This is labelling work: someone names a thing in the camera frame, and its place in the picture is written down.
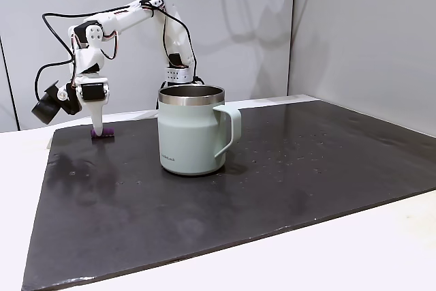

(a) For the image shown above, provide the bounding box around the purple pen grip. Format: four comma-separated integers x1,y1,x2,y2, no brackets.
90,127,115,139

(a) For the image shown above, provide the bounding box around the pale green steel mug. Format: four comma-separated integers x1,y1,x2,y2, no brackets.
157,85,243,177

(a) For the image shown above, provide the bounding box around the black table mat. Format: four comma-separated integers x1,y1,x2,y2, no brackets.
20,99,436,291

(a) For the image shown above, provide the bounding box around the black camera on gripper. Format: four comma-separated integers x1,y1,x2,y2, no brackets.
31,80,83,124

